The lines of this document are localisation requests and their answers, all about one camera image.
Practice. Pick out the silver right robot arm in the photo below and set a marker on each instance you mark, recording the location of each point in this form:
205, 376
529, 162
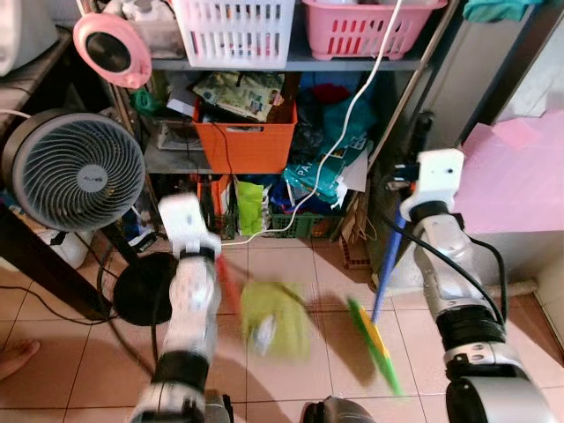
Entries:
454, 264

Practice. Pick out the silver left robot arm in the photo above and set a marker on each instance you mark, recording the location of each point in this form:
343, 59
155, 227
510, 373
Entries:
189, 304

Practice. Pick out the blue clothes pile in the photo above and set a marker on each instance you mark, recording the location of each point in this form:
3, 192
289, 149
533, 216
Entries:
339, 123

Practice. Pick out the green plastic crate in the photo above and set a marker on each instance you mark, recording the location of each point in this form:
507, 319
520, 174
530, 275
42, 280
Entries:
304, 226

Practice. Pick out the pink sheet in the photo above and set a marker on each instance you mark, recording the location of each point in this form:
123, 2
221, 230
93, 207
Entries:
515, 181

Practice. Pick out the grey metal shelf unit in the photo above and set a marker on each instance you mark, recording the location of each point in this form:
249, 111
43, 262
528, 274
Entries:
352, 63

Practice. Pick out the pink plastic basket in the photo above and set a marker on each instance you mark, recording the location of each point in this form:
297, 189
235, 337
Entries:
361, 31

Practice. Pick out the lime green bag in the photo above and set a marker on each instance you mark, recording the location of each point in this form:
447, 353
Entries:
250, 207

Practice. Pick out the orange plastic bin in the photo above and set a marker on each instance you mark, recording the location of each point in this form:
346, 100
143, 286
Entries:
247, 145

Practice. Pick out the printed paper package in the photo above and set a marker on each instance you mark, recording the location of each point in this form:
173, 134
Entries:
238, 95

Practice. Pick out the teal cloth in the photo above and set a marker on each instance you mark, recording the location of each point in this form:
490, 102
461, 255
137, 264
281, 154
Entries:
498, 9

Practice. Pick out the white plastic basket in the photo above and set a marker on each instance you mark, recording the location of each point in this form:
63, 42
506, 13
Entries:
233, 31

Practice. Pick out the grey robot leg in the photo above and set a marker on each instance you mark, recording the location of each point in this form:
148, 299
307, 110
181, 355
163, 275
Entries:
216, 410
328, 411

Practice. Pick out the black round stand base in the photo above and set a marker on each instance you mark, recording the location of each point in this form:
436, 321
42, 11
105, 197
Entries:
141, 291

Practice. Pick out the pink round fan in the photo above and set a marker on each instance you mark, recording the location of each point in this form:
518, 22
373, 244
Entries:
110, 48

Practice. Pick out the grey round fan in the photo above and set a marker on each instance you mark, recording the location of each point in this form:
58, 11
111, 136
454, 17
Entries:
77, 172

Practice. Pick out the white appliance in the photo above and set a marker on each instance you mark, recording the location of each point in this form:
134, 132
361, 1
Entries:
22, 31

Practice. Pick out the person's bare foot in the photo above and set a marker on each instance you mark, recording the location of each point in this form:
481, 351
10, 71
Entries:
16, 357

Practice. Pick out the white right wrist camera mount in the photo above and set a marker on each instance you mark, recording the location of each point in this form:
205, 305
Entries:
439, 176

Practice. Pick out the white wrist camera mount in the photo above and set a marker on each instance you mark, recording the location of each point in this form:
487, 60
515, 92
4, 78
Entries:
183, 220
439, 176

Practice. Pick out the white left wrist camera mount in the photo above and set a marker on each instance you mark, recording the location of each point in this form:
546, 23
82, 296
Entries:
183, 220

